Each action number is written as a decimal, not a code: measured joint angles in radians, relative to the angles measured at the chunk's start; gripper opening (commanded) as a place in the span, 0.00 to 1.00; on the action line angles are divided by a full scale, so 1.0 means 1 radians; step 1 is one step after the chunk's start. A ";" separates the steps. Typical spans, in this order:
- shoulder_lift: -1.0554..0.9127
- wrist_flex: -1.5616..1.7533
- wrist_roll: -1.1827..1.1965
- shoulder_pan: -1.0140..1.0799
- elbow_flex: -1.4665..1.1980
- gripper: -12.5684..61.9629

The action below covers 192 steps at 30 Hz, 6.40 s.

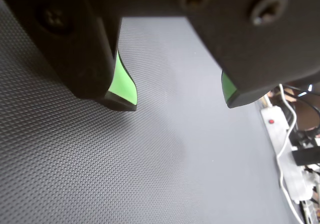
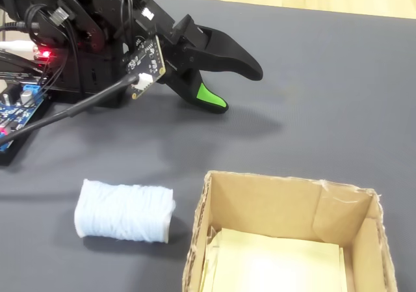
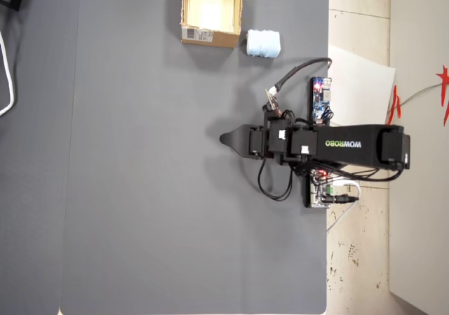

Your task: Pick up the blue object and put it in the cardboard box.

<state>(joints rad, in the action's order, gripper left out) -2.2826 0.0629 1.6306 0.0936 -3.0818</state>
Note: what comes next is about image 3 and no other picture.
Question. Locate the blue circuit board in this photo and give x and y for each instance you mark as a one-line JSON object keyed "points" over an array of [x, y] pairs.
{"points": [[320, 99]]}

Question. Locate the black power plug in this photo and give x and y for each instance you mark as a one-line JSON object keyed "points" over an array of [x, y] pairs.
{"points": [[342, 199]]}

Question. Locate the large gray table mat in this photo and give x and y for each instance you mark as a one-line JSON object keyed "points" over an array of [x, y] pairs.
{"points": [[175, 188]]}

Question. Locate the driver board with green terminal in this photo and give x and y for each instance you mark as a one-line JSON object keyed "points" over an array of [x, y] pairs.
{"points": [[317, 190]]}

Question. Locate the open cardboard box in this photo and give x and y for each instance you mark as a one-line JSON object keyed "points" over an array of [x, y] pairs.
{"points": [[210, 10]]}

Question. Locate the white paper sheet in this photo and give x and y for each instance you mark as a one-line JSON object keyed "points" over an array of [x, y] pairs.
{"points": [[358, 90]]}

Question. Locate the narrow gray table mat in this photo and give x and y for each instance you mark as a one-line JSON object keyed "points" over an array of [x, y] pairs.
{"points": [[35, 153]]}

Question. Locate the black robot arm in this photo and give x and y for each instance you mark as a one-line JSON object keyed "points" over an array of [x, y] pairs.
{"points": [[350, 145]]}

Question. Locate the red tape mark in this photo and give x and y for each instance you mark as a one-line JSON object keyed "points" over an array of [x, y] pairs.
{"points": [[445, 83], [395, 106]]}

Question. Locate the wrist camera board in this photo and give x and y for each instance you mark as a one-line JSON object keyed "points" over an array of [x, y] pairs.
{"points": [[273, 102]]}

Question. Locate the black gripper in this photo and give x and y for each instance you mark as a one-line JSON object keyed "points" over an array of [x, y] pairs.
{"points": [[257, 141]]}

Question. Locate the blue yarn-wrapped white block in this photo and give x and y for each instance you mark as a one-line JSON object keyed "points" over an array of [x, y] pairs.
{"points": [[263, 43]]}

